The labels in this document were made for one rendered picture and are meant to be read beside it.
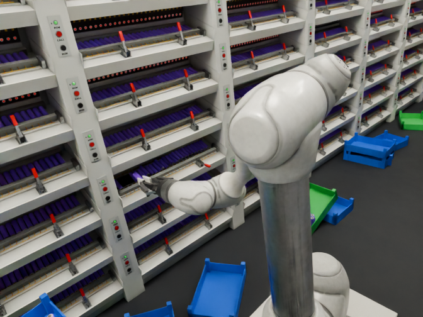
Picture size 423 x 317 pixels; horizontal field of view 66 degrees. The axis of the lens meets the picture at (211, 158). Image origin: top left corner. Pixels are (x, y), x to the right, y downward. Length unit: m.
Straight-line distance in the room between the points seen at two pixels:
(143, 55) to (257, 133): 0.89
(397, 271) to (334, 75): 1.28
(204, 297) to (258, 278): 0.27
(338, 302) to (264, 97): 0.66
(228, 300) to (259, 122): 1.18
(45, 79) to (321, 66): 0.86
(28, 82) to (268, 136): 0.87
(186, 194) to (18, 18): 0.73
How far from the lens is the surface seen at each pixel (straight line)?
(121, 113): 1.31
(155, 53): 1.36
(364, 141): 2.84
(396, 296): 1.70
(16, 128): 1.23
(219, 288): 1.65
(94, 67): 1.25
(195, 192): 1.03
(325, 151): 2.60
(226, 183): 1.12
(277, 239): 0.69
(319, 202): 2.03
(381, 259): 1.85
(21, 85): 1.19
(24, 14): 1.20
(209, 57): 1.59
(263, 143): 0.52
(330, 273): 1.00
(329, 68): 0.68
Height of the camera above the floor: 1.22
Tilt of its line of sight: 26 degrees down
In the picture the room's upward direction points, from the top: 7 degrees counter-clockwise
